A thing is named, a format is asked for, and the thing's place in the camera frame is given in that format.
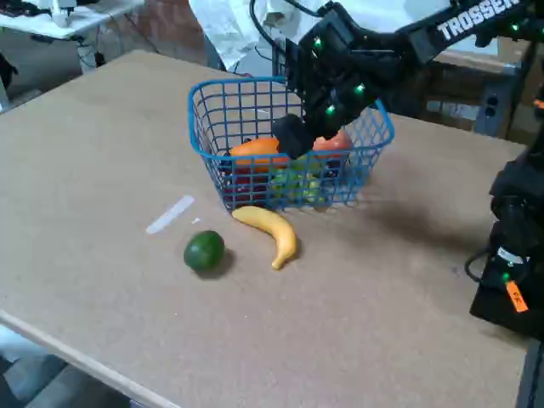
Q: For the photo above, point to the round green toy fruit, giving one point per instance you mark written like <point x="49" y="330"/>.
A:
<point x="204" y="251"/>

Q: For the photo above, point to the orange toy fruit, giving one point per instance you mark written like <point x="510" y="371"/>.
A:
<point x="255" y="149"/>

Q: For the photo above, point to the dark red toy fruit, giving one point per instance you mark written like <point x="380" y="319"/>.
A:
<point x="246" y="183"/>

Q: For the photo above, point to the red toy pomegranate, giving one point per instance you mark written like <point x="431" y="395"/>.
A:
<point x="340" y="142"/>

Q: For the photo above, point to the green toy grapes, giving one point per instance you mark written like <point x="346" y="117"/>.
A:
<point x="293" y="183"/>

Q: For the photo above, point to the black chair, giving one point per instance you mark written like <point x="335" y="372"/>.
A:
<point x="282" y="59"/>

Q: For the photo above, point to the black toy grapes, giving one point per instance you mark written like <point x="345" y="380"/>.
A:
<point x="225" y="163"/>

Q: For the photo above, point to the yellow toy banana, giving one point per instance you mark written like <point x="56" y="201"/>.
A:
<point x="280" y="229"/>

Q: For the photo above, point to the long white tape strip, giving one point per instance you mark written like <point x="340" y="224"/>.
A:
<point x="170" y="214"/>

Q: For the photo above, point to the black power outlet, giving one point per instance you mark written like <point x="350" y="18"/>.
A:
<point x="491" y="106"/>

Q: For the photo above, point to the white desk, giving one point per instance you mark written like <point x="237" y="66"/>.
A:
<point x="98" y="17"/>

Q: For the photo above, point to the white device on desk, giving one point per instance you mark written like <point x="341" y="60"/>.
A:
<point x="61" y="13"/>

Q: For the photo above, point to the small black camera box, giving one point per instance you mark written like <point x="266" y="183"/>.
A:
<point x="331" y="30"/>

